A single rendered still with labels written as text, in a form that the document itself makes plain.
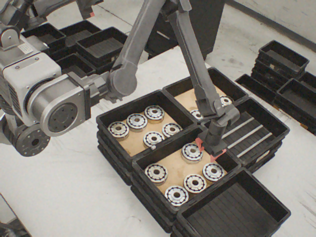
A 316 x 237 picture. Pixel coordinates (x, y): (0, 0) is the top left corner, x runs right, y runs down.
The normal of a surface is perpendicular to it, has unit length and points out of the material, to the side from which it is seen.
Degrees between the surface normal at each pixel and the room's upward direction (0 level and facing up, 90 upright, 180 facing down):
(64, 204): 0
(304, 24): 90
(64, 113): 90
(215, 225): 0
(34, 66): 0
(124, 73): 44
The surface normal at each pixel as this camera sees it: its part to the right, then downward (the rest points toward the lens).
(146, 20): 0.52, -0.14
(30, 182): 0.11, -0.69
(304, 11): -0.69, 0.46
